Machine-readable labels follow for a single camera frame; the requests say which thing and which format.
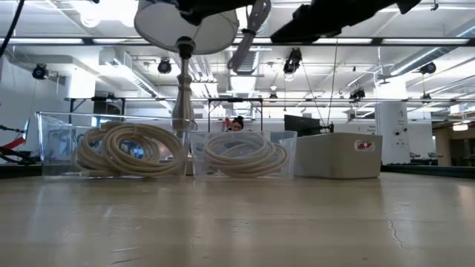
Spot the short silver USB cable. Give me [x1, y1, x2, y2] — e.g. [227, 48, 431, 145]
[226, 0, 272, 72]

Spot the beige cable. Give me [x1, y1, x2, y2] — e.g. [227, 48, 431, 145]
[100, 122, 187, 178]
[76, 121, 117, 177]
[212, 142, 290, 179]
[203, 133, 278, 172]

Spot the table lamp with white shade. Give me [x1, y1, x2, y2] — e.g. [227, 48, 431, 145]
[133, 0, 240, 175]

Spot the black computer monitor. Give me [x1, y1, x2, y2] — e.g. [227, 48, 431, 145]
[284, 114, 335, 138]

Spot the person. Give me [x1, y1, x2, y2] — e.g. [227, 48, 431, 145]
[225, 115, 246, 133]

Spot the white round column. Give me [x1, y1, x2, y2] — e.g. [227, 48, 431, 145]
[374, 101, 410, 166]

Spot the grey white opaque bin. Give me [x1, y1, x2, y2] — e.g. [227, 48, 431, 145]
[295, 132, 384, 180]

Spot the small clear plastic bin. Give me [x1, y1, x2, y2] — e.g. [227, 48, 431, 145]
[189, 129, 298, 180]

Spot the long ceiling light bar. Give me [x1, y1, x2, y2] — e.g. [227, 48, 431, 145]
[0, 36, 475, 47]

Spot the red and black object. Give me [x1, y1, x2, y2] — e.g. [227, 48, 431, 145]
[0, 118, 37, 165]

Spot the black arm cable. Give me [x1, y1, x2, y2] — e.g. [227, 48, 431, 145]
[0, 0, 26, 59]

